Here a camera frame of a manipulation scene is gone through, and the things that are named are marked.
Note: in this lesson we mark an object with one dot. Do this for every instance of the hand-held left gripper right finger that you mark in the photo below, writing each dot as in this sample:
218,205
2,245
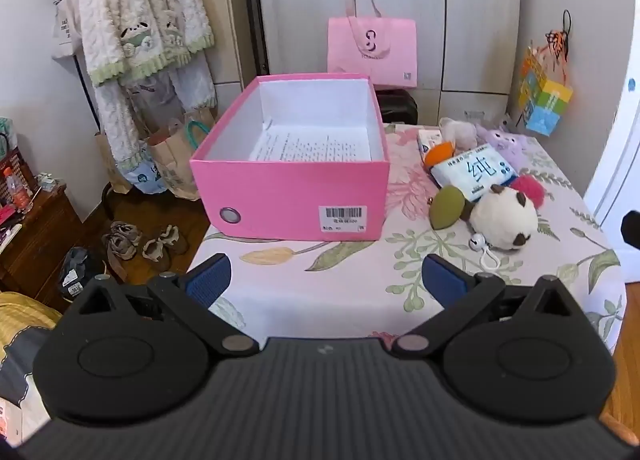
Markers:
445,280

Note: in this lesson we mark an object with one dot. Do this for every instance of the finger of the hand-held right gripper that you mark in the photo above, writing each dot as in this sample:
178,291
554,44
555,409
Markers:
631,231

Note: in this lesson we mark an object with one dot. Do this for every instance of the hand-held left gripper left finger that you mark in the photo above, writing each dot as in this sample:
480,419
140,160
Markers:
210,280

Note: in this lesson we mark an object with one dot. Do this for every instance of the olive green plush toy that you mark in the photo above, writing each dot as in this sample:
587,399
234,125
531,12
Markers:
445,207

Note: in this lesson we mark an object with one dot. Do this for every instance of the panda plush toy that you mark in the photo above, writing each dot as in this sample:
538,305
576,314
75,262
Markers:
502,222

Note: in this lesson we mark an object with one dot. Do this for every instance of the red fluffy plush toy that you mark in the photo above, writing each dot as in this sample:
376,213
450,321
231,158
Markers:
530,190

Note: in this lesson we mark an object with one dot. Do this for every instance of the pink cardboard box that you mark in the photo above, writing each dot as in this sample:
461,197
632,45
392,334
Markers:
280,195

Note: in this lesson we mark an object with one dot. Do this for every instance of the wet wipes pack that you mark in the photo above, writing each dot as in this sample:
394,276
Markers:
470,172

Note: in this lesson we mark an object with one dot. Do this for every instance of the orange plush toy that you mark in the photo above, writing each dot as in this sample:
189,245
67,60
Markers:
437,153

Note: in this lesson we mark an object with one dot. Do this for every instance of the white fluffy plush toy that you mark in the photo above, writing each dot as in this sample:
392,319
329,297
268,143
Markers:
460,132

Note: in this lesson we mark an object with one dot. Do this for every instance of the white bell charm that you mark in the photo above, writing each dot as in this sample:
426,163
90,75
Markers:
477,242

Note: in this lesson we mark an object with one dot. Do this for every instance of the grey fluffy shoe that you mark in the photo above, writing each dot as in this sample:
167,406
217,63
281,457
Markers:
162,242

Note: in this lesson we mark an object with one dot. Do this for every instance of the white door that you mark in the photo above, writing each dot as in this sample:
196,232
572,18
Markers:
617,154

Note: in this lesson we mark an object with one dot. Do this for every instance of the floral tablecloth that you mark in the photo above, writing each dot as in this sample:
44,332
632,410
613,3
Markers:
350,285

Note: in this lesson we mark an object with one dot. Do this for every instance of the pairs of shoes on floor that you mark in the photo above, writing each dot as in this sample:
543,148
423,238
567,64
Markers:
122,240

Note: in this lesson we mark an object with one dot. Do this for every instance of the blue and white bag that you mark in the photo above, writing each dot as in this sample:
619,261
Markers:
145,174

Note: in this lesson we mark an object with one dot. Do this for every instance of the black bag with label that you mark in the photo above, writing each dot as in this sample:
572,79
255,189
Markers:
77,272

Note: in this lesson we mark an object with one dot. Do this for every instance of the small tissue pack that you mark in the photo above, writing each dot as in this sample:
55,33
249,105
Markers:
427,137

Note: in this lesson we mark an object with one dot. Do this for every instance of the purple plush toy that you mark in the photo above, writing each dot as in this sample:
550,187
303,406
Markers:
510,147

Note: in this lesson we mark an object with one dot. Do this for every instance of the plain brown paper bag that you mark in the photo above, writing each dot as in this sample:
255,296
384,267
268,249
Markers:
107,164

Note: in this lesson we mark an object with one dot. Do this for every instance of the colourful cube bag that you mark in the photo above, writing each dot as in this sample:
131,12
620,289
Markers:
547,99

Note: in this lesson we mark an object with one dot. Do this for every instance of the printed paper sheet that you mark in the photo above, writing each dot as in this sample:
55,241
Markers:
310,142

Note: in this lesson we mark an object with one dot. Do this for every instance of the wooden cabinet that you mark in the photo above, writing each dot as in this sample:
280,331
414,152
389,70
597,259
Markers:
40,245

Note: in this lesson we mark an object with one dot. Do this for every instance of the black suitcase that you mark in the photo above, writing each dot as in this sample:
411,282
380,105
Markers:
397,107

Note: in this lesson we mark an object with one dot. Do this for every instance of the fluffy cream pajama pants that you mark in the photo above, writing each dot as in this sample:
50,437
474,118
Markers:
117,114

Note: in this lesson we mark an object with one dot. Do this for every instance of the yellow blanket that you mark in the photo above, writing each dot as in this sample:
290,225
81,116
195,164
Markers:
22,312

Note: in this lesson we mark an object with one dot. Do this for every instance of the bottle with orange label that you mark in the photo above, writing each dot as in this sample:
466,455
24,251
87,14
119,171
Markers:
16,192

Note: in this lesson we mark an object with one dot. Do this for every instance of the wicker basket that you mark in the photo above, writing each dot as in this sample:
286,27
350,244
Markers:
20,164

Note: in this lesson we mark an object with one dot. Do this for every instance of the black clothes rack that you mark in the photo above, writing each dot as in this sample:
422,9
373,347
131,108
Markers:
86,89

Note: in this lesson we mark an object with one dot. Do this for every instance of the pink paper shopping bag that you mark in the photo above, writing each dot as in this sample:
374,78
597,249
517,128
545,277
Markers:
372,47

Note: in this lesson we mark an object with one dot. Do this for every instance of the grey wardrobe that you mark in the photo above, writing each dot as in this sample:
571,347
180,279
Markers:
450,4

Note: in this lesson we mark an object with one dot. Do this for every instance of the white tote bag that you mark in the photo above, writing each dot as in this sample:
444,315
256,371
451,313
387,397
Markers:
65,29

